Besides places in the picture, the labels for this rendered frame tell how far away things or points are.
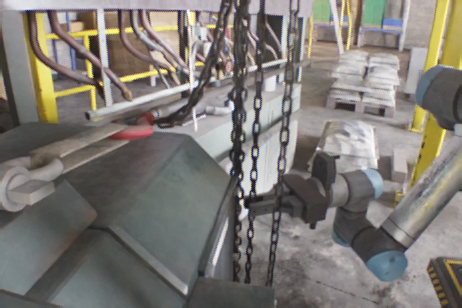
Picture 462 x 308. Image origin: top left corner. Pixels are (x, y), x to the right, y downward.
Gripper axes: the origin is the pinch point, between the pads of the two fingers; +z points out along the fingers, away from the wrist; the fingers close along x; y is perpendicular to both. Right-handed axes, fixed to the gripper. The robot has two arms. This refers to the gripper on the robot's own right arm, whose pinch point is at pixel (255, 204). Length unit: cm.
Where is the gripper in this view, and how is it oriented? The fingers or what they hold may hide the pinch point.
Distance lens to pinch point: 66.1
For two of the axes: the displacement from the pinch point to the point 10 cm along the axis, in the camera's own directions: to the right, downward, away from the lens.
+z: -9.5, 1.1, -3.0
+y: -0.2, 9.2, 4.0
